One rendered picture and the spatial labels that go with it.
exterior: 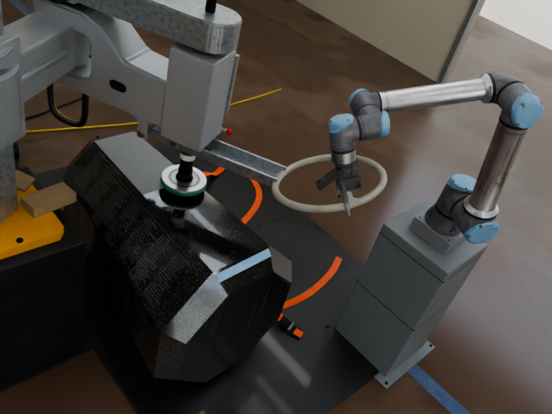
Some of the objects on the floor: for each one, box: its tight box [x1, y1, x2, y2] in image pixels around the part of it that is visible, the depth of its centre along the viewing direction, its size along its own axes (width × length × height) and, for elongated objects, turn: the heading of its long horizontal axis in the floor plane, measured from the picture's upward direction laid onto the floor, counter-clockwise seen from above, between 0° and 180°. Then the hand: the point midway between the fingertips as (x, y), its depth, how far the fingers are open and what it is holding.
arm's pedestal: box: [327, 201, 487, 389], centre depth 299 cm, size 50×50×85 cm
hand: (342, 207), depth 211 cm, fingers open, 14 cm apart
